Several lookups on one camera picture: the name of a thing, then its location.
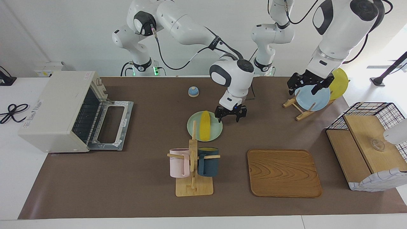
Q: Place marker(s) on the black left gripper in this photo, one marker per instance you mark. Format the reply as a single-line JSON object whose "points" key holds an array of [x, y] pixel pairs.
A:
{"points": [[313, 79]]}

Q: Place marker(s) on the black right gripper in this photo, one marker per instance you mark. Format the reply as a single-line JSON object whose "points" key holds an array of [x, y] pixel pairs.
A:
{"points": [[230, 110]]}

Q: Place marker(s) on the mint green plate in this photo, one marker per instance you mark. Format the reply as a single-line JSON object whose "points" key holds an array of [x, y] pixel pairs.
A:
{"points": [[216, 128]]}

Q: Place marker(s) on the yellow corn cob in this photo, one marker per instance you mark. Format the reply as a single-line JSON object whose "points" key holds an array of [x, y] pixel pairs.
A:
{"points": [[205, 127]]}

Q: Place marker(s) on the oven door with glass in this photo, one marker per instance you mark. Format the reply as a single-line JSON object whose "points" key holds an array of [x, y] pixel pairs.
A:
{"points": [[125, 127]]}

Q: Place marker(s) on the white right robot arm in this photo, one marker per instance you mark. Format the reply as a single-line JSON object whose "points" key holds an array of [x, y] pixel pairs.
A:
{"points": [[187, 28]]}

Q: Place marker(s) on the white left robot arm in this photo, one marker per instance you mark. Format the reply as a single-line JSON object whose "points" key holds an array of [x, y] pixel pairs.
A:
{"points": [[343, 28]]}

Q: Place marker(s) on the cream toaster oven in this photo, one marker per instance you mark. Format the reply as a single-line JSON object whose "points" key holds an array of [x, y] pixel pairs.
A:
{"points": [[54, 108]]}

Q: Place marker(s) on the light blue plate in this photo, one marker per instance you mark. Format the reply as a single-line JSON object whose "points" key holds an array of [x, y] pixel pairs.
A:
{"points": [[313, 99]]}

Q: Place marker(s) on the wooden plate rack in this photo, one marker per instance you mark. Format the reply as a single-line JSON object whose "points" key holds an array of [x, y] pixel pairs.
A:
{"points": [[302, 115]]}

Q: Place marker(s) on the yellow plate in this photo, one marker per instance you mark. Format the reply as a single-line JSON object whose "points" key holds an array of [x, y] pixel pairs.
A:
{"points": [[340, 83]]}

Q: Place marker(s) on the small blue bell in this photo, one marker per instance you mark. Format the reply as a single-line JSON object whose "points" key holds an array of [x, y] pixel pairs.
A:
{"points": [[193, 92]]}

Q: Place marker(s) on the dark blue mug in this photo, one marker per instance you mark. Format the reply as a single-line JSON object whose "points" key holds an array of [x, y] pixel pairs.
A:
{"points": [[209, 165]]}

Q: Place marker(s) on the pink mug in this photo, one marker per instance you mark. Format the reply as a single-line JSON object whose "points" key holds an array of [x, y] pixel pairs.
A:
{"points": [[178, 163]]}

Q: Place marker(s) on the wooden two-step shelf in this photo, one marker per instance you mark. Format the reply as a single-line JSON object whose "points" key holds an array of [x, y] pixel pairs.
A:
{"points": [[365, 133]]}

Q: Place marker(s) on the brown wooden tray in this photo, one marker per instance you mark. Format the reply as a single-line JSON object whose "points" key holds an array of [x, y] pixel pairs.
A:
{"points": [[283, 173]]}

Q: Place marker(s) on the wooden mug rack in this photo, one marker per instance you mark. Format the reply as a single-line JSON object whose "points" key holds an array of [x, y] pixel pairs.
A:
{"points": [[193, 187]]}

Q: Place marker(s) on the small clear glass dish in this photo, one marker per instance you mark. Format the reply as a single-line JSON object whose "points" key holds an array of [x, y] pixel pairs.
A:
{"points": [[377, 145]]}

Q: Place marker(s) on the white cylindrical object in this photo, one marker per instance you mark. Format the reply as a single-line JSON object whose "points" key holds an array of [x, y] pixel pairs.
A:
{"points": [[397, 133]]}

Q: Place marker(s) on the brown table mat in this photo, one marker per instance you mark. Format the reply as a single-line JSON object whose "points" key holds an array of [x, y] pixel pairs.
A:
{"points": [[143, 178]]}

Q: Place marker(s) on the white checked cloth liner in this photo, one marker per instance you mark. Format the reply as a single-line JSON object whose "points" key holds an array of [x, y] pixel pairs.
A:
{"points": [[381, 183]]}

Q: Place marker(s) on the black clamp mount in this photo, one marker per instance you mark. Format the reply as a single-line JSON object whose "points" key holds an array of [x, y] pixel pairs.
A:
{"points": [[6, 80]]}

